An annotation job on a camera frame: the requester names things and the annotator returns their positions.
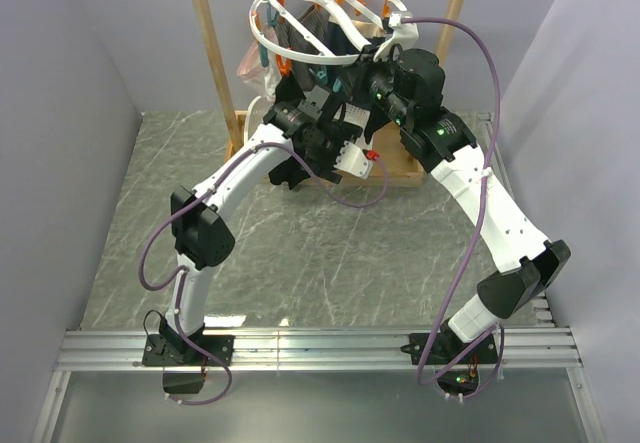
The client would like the pink white hanging underwear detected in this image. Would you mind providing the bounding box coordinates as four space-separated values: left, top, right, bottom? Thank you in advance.
236 41 282 102

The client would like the aluminium mounting rail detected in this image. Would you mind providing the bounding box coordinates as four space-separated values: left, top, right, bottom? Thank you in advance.
54 327 582 372

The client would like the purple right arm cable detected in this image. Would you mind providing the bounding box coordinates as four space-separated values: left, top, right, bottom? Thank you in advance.
402 15 504 402

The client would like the navy hanging underwear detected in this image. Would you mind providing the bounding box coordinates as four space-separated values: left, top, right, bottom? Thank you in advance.
309 17 386 104

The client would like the black boxer underwear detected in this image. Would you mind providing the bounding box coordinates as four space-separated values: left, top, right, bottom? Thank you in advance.
266 73 351 190

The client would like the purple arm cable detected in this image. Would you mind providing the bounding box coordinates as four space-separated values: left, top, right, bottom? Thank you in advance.
137 142 390 406
402 15 504 402

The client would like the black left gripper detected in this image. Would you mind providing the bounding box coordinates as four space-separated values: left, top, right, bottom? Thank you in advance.
303 121 363 184

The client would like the grey striped hanging underwear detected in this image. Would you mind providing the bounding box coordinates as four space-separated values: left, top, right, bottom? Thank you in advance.
274 4 336 79

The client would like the wooden hanger rack frame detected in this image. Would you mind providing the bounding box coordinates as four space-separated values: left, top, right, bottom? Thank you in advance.
192 0 465 187

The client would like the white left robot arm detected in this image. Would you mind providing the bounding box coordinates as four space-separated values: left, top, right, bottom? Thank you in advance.
148 87 372 365

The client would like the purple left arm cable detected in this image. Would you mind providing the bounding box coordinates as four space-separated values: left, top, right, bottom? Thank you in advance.
137 142 390 406

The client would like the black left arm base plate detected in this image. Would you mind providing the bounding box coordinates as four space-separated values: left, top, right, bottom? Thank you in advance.
141 334 235 367

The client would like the white perforated plastic basket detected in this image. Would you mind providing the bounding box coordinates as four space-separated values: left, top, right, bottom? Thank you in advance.
243 96 370 141

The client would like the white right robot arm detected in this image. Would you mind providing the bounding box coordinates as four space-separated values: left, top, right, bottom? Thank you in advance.
341 49 571 363

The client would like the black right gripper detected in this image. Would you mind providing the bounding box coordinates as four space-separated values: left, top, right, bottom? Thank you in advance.
336 45 412 130

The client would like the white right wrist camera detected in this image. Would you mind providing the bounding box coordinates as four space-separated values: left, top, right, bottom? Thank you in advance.
373 11 419 61

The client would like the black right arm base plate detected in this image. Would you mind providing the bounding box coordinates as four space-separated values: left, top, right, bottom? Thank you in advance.
400 330 498 366

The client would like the white round clip hanger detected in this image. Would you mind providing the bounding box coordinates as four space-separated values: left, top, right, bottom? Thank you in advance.
249 0 399 90

